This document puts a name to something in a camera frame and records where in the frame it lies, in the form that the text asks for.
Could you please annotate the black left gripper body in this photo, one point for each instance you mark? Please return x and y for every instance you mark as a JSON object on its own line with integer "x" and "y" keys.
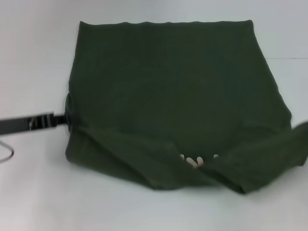
{"x": 14, "y": 125}

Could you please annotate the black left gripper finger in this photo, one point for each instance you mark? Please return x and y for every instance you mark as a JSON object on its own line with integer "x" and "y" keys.
{"x": 48, "y": 120}

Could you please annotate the dark green FREE t-shirt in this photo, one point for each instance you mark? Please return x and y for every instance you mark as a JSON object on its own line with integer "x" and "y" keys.
{"x": 168, "y": 84}

